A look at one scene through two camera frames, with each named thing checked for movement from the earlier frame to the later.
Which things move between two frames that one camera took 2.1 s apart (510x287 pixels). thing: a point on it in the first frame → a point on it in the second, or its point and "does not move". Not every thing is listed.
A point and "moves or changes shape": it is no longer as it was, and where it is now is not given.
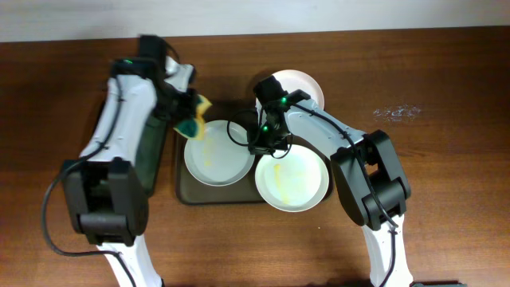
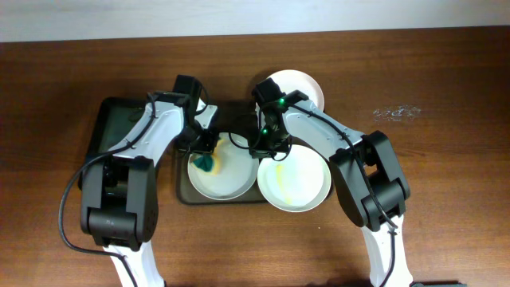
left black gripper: x=186 y=108 → x=183 y=146
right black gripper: x=260 y=147 does not move
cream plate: x=292 y=80 does not move
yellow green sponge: x=194 y=128 moves or changes shape
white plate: x=294 y=182 does not move
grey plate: x=223 y=158 moves or changes shape
